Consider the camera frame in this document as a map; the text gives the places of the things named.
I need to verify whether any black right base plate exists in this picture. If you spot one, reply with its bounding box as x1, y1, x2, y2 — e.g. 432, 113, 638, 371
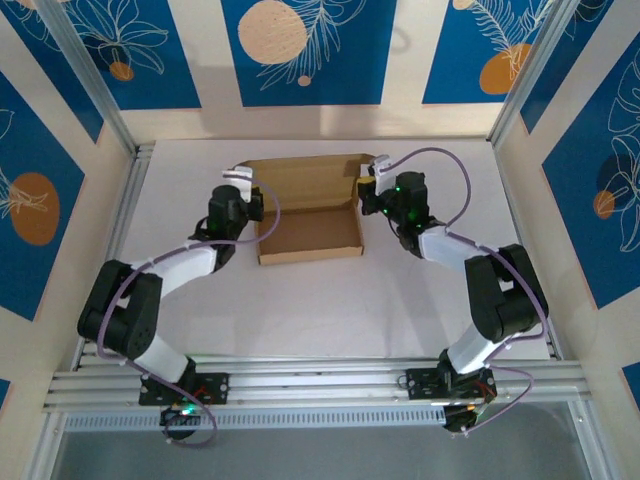
405, 367, 497, 402

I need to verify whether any aluminium corner post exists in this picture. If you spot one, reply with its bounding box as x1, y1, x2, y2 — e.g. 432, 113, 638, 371
37, 0, 144, 159
484, 0, 616, 151

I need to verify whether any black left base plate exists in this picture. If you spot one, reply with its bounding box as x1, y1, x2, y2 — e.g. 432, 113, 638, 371
138, 372, 231, 407

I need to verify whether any long aluminium base rail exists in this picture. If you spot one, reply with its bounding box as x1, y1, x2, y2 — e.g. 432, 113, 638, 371
42, 364, 594, 414

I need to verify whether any grey slotted cable duct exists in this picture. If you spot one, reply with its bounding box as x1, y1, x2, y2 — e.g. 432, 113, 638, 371
64, 407, 451, 432

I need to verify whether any brown cardboard box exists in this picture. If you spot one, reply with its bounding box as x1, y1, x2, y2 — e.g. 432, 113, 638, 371
234, 152, 386, 268

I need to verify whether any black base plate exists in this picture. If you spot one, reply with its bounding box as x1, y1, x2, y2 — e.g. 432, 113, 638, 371
405, 367, 497, 402
138, 372, 231, 407

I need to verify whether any aluminium left corner post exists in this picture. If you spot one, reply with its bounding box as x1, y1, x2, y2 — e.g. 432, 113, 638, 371
37, 0, 144, 159

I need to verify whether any aluminium table rail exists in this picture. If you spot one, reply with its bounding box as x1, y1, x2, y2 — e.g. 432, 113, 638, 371
483, 142, 566, 361
69, 144, 156, 371

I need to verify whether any aluminium right table rail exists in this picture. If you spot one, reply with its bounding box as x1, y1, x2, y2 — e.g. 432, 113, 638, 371
483, 142, 566, 361

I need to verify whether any aluminium right corner post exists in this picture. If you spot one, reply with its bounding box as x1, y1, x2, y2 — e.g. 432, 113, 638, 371
484, 0, 616, 151

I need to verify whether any aluminium left table rail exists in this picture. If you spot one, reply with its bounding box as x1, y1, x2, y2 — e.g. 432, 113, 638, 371
69, 144, 156, 371

